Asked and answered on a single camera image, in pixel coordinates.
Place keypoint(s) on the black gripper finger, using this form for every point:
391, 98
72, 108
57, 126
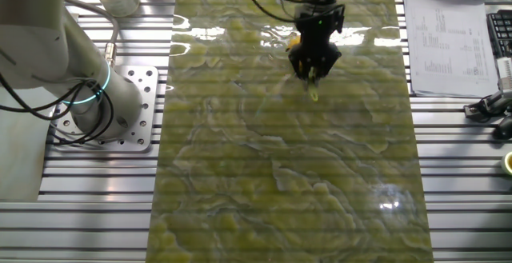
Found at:
302, 61
329, 59

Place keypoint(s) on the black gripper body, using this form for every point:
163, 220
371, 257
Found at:
318, 31

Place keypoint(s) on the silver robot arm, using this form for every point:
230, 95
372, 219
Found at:
40, 35

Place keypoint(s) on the green marble pattern mat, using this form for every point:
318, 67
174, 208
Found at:
280, 155

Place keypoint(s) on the printed paper sheet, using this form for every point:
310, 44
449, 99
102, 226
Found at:
448, 43

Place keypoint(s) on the black clamp tool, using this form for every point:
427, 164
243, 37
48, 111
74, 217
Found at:
496, 101

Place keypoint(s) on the black keyboard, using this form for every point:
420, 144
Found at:
502, 31

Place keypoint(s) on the white ribbed adapter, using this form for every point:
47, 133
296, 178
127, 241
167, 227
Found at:
505, 73

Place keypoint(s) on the green tape roll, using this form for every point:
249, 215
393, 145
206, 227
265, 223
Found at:
509, 163

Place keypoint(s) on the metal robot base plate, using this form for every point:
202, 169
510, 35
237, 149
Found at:
140, 107

